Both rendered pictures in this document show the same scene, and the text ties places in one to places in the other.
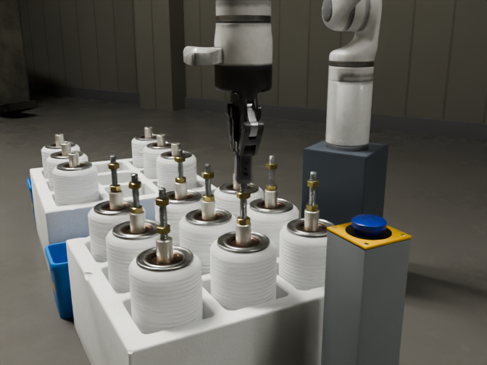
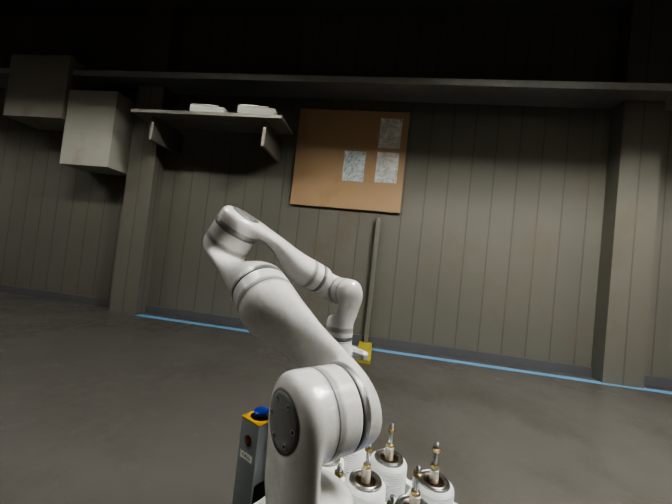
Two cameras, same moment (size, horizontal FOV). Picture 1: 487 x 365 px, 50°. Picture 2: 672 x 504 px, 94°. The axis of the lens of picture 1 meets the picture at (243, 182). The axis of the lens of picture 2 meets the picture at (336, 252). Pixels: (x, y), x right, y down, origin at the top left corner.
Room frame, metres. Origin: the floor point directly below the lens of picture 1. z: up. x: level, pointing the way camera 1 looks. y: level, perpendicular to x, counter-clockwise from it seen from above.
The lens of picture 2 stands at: (1.42, -0.37, 0.74)
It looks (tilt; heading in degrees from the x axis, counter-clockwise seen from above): 2 degrees up; 155
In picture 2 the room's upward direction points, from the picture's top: 6 degrees clockwise
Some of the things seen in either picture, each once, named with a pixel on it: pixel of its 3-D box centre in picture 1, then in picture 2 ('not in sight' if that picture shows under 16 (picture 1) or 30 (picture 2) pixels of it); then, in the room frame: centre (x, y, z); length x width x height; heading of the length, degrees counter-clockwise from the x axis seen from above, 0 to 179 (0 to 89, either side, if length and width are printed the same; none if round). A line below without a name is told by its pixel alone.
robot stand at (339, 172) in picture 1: (343, 211); not in sight; (1.11, -0.22, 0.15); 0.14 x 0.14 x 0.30; 57
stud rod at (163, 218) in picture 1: (163, 216); not in sight; (0.64, 0.10, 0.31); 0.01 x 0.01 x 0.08
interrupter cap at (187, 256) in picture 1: (164, 258); not in sight; (0.64, 0.10, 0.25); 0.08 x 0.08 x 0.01
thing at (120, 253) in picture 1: (140, 284); (385, 493); (0.74, 0.16, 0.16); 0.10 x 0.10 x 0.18
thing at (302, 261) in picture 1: (309, 282); not in sight; (0.75, -0.10, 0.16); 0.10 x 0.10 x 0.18
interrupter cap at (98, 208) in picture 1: (116, 207); (433, 480); (0.85, 0.22, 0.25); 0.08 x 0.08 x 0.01
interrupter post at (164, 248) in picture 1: (164, 250); not in sight; (0.64, 0.10, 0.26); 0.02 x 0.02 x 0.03
